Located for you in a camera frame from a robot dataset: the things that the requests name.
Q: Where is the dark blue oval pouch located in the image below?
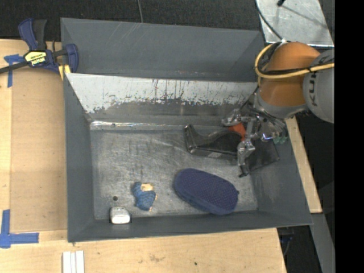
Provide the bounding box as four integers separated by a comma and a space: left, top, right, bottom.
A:
173, 168, 239, 216

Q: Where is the blue toy figure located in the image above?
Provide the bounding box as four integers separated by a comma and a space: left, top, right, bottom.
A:
131, 181, 158, 212

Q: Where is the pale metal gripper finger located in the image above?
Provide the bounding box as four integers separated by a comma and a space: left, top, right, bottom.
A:
237, 139, 256, 179
221, 108, 244, 128

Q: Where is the small orange object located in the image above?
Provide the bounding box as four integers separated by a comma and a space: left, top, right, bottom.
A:
229, 122, 247, 142

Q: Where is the grey metal bin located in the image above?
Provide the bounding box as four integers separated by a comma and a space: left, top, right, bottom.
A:
59, 17, 314, 243

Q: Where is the small white box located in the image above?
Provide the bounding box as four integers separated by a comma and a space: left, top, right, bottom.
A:
109, 206, 132, 225

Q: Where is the black stapler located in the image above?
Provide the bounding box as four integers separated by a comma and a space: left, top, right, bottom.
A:
184, 123, 280, 172

